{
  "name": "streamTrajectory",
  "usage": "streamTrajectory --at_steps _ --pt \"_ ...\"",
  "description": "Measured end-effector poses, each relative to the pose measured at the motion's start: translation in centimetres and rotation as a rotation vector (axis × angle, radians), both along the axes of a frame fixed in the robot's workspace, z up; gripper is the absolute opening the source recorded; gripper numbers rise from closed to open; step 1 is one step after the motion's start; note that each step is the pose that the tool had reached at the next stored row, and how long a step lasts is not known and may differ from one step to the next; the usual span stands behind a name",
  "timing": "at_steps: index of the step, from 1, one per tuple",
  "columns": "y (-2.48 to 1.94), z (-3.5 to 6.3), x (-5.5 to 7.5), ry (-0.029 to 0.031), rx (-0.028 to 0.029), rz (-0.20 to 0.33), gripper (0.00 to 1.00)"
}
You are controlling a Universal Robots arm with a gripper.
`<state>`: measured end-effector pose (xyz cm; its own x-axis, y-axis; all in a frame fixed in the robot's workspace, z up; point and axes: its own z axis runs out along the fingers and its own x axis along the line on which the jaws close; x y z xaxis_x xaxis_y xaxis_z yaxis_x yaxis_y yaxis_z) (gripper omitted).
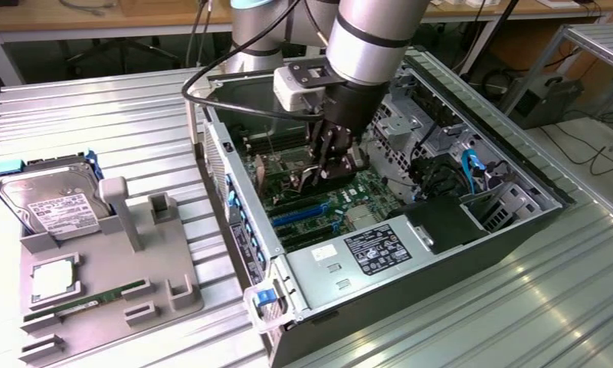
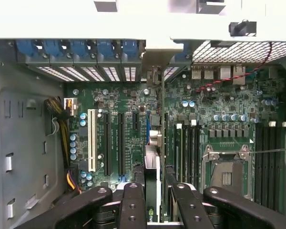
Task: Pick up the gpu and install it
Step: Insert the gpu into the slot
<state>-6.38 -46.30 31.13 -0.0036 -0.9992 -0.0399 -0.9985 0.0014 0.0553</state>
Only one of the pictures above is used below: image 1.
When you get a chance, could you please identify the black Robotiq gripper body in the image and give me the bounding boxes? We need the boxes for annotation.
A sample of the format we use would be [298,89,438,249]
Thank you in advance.
[315,80,392,136]

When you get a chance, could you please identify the CPU socket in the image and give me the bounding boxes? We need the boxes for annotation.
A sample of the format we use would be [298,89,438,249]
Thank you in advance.
[271,152,310,173]

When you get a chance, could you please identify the green motherboard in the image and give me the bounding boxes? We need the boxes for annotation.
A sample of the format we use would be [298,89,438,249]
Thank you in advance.
[238,122,392,255]

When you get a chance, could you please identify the metal disk bay cage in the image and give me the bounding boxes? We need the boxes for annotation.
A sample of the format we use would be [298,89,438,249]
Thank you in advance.
[368,61,475,164]

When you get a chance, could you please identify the blue expansion slot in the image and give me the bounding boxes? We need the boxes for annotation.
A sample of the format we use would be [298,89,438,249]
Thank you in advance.
[270,202,330,228]

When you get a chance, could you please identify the black expansion slot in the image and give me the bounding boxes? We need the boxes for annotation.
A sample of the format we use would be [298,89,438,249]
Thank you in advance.
[278,223,338,248]

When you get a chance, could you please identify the black plastic fan shroud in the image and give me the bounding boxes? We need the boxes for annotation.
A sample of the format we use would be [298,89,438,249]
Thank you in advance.
[387,194,488,255]

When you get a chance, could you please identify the grey power supply unit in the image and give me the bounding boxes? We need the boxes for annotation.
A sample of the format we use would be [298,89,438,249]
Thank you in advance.
[284,213,436,312]

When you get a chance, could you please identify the small metal disk bay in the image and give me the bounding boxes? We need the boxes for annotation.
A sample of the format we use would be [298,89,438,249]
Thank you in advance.
[462,182,546,235]

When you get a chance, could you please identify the open black PC case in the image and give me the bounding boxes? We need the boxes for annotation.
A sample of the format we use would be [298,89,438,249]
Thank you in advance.
[183,44,576,368]

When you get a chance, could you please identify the black box on floor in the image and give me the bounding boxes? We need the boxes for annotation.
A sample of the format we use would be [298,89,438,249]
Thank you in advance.
[510,76,586,130]

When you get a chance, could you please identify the blue case latch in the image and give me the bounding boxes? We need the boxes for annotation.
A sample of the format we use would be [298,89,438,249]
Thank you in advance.
[254,288,279,308]

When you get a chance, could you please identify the blue disk carrier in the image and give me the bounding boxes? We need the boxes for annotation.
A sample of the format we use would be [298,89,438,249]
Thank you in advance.
[0,149,106,200]

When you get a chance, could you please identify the black chair base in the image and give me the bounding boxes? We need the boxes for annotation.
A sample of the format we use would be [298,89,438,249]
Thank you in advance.
[64,37,182,74]

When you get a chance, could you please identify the grey parts rack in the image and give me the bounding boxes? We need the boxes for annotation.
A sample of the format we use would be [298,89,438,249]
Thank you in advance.
[16,176,207,363]

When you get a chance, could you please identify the wooden desk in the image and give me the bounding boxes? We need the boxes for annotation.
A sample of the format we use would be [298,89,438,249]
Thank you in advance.
[0,0,613,87]

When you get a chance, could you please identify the silver hard disk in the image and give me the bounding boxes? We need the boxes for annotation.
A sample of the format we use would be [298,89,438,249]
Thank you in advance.
[0,164,110,242]

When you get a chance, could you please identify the green RAM stick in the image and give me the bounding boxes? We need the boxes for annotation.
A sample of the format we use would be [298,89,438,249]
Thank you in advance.
[23,282,150,322]

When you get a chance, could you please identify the CPU chip with silver lid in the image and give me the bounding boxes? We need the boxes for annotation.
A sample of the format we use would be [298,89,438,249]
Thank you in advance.
[30,261,80,304]

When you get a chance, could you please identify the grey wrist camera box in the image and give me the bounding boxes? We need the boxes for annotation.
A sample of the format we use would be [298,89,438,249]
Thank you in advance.
[272,61,348,113]

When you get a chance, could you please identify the blue wire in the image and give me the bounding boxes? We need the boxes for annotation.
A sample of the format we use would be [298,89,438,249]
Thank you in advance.
[459,148,486,197]

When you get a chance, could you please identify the black camera cable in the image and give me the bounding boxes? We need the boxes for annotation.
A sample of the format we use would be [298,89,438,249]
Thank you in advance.
[180,0,330,124]

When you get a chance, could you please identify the aluminium frame table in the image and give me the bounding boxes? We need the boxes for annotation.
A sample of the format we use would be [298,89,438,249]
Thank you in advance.
[534,24,613,100]

